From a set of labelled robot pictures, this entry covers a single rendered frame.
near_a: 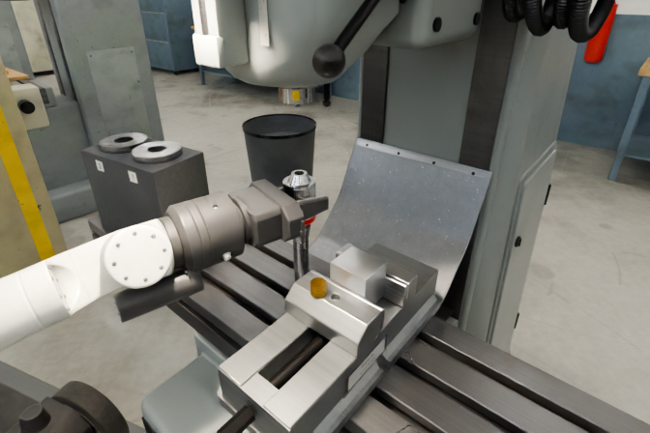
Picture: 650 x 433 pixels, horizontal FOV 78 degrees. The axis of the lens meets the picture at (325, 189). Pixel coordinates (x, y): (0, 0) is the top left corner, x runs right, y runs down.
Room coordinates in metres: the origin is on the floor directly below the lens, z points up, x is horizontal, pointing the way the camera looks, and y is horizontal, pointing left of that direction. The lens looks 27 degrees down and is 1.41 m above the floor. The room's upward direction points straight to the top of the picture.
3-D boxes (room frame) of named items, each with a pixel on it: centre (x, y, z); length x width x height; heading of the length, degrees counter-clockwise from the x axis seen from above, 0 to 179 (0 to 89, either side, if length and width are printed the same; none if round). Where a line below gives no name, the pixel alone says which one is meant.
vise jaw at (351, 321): (0.41, -0.01, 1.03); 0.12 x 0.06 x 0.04; 50
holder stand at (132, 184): (0.75, 0.36, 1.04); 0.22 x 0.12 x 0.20; 59
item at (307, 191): (0.52, 0.04, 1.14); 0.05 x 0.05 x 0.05
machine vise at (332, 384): (0.43, -0.03, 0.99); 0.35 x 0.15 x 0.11; 140
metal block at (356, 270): (0.45, -0.05, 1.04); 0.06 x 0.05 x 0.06; 50
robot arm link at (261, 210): (0.47, 0.11, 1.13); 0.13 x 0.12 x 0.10; 36
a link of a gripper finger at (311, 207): (0.49, 0.02, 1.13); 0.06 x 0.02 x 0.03; 126
